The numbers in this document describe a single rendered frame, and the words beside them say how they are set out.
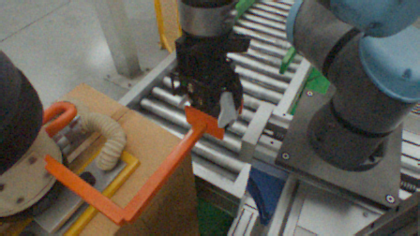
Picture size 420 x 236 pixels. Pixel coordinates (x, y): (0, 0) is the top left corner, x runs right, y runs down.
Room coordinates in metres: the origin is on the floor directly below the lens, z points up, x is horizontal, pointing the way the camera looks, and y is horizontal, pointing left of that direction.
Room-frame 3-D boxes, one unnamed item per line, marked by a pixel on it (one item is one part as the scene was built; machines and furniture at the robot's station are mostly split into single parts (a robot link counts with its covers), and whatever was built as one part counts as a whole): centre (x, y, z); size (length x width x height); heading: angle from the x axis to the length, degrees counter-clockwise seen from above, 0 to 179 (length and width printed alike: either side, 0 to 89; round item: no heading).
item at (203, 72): (0.32, 0.01, 1.22); 0.09 x 0.08 x 0.12; 148
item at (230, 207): (0.54, 0.20, 0.48); 0.70 x 0.03 x 0.15; 60
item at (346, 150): (0.30, -0.27, 1.09); 0.15 x 0.15 x 0.10
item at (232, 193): (0.54, 0.20, 0.58); 0.70 x 0.03 x 0.06; 60
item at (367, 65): (0.31, -0.27, 1.20); 0.13 x 0.12 x 0.14; 24
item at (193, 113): (0.35, -0.01, 1.08); 0.09 x 0.08 x 0.05; 58
